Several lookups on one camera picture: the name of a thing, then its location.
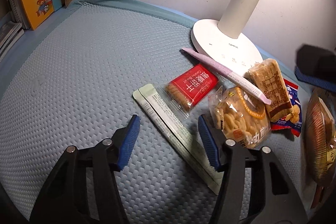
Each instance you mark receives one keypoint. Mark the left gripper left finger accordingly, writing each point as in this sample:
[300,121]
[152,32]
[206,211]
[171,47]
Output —
[63,197]

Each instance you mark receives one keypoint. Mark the pink stick sachet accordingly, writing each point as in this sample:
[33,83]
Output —
[229,74]

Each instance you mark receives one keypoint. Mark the red caramel biscuit packet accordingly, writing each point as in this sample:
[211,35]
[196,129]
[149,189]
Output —
[191,87]

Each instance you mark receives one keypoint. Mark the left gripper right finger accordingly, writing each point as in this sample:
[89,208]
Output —
[273,198]

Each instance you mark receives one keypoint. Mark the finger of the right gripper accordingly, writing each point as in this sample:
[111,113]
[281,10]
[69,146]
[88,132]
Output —
[315,66]

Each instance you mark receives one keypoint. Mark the blue chips bag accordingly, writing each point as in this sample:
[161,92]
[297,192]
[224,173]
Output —
[292,121]

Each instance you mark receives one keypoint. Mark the amber glass bowl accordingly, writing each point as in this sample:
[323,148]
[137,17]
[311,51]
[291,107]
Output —
[319,137]

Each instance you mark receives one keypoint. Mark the white desk lamp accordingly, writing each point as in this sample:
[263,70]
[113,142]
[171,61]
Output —
[223,40]

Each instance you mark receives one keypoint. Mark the round cracker bag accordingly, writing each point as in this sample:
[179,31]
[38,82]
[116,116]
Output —
[239,116]

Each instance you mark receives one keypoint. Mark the stack of flat books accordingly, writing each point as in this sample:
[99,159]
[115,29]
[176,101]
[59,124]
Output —
[10,33]

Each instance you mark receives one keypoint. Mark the green stick sachet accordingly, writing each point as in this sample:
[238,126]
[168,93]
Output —
[177,135]

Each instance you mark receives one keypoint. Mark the toast slice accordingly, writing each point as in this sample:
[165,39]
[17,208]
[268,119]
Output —
[268,78]

